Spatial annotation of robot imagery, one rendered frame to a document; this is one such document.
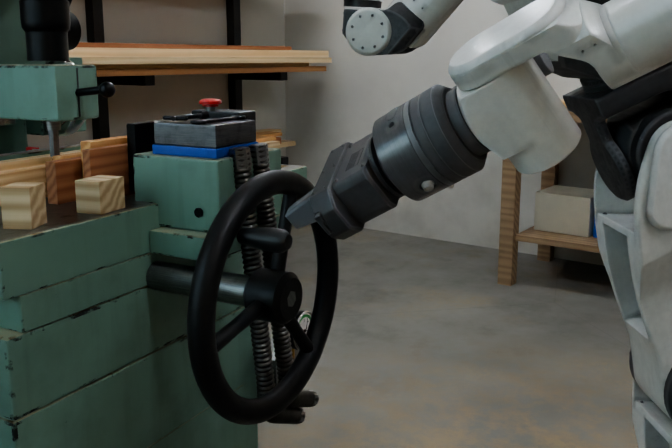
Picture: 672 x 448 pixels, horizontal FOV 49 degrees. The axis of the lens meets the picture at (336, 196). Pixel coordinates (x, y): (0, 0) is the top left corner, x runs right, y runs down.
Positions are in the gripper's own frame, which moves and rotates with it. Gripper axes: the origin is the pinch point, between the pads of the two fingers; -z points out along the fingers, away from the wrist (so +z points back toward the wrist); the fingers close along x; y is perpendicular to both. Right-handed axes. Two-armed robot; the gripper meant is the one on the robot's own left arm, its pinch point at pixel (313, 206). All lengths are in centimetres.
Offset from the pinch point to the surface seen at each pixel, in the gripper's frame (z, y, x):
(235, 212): -6.1, 4.6, -2.4
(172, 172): -19.0, 8.9, 10.1
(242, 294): -15.1, -5.2, -0.1
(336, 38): -149, -57, 373
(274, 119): -213, -75, 357
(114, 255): -25.7, 6.6, 0.3
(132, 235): -24.8, 6.6, 3.7
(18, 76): -31.1, 28.9, 15.3
